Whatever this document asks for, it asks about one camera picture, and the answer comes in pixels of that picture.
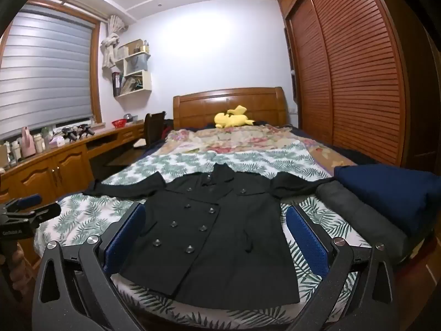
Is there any grey window blind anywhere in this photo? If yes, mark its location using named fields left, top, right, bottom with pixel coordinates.
left=0, top=10, right=95, bottom=140

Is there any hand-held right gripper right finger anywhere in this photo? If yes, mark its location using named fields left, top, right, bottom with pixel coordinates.
left=285, top=205, right=400, bottom=331

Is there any dark wooden chair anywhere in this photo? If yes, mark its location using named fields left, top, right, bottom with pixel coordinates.
left=133, top=111, right=166, bottom=149

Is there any pink bottle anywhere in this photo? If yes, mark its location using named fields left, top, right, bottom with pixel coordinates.
left=21, top=126, right=36, bottom=159

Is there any floral quilt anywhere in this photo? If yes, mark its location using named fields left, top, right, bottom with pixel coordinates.
left=162, top=124, right=345, bottom=169

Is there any white wall shelf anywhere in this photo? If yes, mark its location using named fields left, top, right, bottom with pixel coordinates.
left=112, top=39, right=153, bottom=98

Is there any grey folded cloth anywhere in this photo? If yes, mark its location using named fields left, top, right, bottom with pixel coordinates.
left=315, top=181, right=419, bottom=266

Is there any leaf-print white blanket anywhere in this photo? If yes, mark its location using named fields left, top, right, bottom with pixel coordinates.
left=38, top=141, right=376, bottom=331

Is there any grey tote bag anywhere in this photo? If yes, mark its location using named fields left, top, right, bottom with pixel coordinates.
left=133, top=53, right=149, bottom=72

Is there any yellow plush toy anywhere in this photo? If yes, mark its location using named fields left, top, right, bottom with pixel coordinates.
left=214, top=105, right=256, bottom=130

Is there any wooden louvred wardrobe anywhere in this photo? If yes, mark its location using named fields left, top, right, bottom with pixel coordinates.
left=277, top=0, right=441, bottom=176

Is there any white tied curtain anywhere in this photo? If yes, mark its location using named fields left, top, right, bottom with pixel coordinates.
left=101, top=15, right=129, bottom=70

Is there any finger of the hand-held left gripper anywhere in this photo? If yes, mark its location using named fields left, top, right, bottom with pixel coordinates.
left=33, top=203, right=62, bottom=223
left=10, top=195, right=42, bottom=212

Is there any person's left hand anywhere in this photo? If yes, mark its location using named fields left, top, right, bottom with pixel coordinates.
left=0, top=246, right=35, bottom=292

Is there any wooden window frame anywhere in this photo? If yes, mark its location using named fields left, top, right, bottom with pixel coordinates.
left=0, top=0, right=104, bottom=142

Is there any wooden bed headboard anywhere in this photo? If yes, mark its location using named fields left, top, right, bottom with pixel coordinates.
left=173, top=87, right=288, bottom=132

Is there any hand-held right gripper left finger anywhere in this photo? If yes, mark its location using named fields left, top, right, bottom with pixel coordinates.
left=32, top=203, right=147, bottom=331

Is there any wooden desk cabinet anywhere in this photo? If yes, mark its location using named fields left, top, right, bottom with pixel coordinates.
left=0, top=119, right=145, bottom=214

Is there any navy folded cloth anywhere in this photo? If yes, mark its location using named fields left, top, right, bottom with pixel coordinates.
left=334, top=165, right=441, bottom=238

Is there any black double-breasted coat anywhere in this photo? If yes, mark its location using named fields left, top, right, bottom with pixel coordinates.
left=83, top=163, right=340, bottom=305

